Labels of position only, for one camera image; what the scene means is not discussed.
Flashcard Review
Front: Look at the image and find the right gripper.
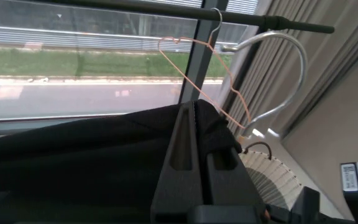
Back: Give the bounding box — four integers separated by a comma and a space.
265, 185, 346, 224

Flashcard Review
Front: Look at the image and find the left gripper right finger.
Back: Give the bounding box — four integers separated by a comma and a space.
204, 147, 265, 219

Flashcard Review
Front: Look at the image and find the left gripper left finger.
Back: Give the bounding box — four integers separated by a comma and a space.
150, 100, 204, 223

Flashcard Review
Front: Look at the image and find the black garment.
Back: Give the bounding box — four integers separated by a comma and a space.
0, 98, 244, 224

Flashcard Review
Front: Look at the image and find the pink clothes hanger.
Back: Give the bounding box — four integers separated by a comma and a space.
157, 7, 252, 130
220, 30, 309, 139

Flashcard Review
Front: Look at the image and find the white laundry basket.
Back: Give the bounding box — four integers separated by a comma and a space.
237, 141, 303, 211

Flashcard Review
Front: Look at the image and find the black clothes rack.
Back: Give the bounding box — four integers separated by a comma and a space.
0, 0, 336, 141

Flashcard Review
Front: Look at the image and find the window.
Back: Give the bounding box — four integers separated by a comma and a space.
0, 0, 259, 134

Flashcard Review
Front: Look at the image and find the beige curtain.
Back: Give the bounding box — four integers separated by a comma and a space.
219, 0, 358, 139

